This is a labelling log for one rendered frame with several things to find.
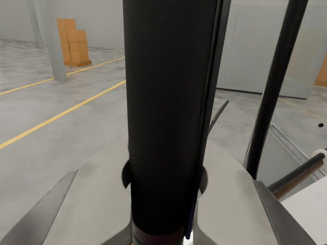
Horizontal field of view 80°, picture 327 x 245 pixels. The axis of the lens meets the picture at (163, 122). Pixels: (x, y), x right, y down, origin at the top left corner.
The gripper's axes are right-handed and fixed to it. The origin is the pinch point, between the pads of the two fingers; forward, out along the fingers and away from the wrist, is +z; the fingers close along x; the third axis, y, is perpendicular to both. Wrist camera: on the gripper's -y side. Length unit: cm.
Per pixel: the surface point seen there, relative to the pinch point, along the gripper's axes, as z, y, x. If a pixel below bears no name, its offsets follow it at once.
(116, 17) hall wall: 1336, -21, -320
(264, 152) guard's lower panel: 102, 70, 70
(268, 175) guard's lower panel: 90, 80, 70
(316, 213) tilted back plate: 17.3, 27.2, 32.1
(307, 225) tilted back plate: 16.0, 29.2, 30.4
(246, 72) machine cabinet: 504, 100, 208
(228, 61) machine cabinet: 517, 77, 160
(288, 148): 82, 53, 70
